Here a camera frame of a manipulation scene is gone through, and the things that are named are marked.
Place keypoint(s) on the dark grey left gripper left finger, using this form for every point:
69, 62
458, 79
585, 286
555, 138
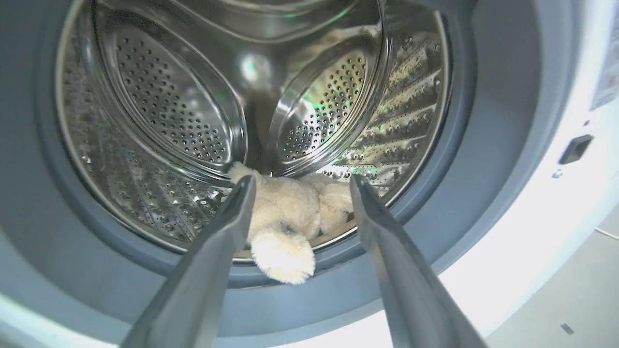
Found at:
203, 280

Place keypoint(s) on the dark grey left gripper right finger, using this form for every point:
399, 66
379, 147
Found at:
411, 285

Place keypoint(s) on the cream plush toy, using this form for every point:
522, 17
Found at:
290, 222

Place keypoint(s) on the white front-load washing machine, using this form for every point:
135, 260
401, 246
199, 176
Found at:
532, 217

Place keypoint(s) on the stainless steel washer drum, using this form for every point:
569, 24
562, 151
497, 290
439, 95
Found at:
242, 106

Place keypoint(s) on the grey rubber door gasket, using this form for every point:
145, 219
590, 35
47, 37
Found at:
483, 121

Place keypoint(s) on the black door latch slot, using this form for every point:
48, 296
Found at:
575, 149

